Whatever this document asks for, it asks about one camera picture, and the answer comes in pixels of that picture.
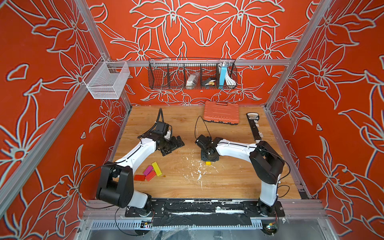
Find black wire wall basket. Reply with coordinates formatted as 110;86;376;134
148;58;238;90

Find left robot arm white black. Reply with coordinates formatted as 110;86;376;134
96;122;185;212

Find light blue box in basket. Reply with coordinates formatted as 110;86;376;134
219;66;227;89

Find silver bag in basket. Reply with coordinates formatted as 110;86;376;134
186;73;200;90

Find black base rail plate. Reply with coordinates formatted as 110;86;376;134
125;199;286;230

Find black box in basket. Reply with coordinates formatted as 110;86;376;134
202;78;216;87

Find white cables in basket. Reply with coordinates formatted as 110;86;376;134
224;69;237;88

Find red plastic tool case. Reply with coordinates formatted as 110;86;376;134
203;101;240;125

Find yellow long block front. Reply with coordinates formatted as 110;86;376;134
152;162;163;177

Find red flat block front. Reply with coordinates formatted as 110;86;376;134
134;175;146;182

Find white wire basket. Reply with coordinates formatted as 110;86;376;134
84;62;131;100

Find black strip tool with white end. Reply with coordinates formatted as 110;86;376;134
246;113;263;143

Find magenta block front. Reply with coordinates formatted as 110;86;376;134
143;165;154;176

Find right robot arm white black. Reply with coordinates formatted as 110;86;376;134
195;135;285;217

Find red long block front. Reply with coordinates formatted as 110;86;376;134
145;170;157;182

